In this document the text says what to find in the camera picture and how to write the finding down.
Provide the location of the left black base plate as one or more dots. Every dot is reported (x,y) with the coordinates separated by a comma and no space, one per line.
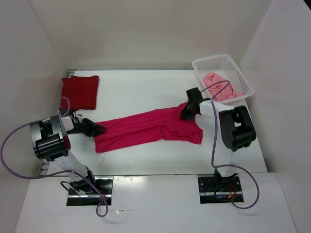
(91,197)

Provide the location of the red t-shirt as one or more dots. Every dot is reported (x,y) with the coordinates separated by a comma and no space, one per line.
(81,92)

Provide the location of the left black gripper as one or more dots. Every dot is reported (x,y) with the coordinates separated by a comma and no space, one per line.
(92,131)

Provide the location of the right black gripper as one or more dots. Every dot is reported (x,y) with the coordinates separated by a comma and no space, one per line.
(184,114)

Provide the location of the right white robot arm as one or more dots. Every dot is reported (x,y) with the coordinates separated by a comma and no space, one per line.
(234,131)

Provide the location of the white plastic basket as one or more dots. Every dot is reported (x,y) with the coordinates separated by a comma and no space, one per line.
(224,66)

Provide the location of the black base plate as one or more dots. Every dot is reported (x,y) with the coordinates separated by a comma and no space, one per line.
(91,197)
(210,192)

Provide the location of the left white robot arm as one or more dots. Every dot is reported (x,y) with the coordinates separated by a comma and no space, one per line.
(50,139)

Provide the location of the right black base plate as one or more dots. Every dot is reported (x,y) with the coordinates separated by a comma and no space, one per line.
(210,192)

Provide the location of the light pink t-shirt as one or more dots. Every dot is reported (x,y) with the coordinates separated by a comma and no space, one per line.
(219,88)

